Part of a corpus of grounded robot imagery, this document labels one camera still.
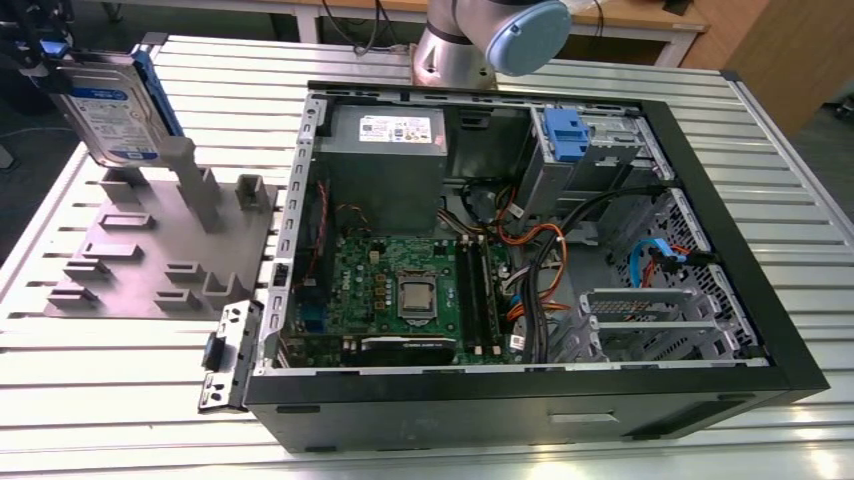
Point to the hard disk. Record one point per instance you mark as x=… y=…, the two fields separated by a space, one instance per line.
x=114 y=120

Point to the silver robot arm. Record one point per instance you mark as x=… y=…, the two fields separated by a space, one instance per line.
x=454 y=55

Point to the grey metal disk bay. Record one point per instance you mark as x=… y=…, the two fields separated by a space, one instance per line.
x=668 y=325

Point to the grey parts rack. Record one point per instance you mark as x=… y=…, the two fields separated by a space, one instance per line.
x=167 y=240

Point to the grey power supply unit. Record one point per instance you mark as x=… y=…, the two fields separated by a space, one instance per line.
x=381 y=190

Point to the green motherboard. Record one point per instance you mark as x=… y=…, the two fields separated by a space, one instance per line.
x=434 y=255

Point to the silver CPU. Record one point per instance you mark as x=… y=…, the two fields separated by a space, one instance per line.
x=418 y=296

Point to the CPU socket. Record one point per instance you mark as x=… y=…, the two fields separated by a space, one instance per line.
x=419 y=318

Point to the blue drive latch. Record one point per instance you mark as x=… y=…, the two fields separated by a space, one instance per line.
x=566 y=135

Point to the grey metal drive cage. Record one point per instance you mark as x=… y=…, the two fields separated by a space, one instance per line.
x=554 y=180

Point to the black graphics card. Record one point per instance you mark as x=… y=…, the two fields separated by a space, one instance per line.
x=401 y=350

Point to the black RAM slot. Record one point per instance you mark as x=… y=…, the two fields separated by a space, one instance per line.
x=473 y=295
x=490 y=295

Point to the black PC case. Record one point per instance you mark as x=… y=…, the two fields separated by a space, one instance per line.
x=468 y=415

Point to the grey slot retainer bracket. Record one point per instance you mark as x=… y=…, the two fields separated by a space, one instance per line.
x=234 y=350

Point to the wooden desk white frame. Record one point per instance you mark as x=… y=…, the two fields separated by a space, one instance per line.
x=641 y=15

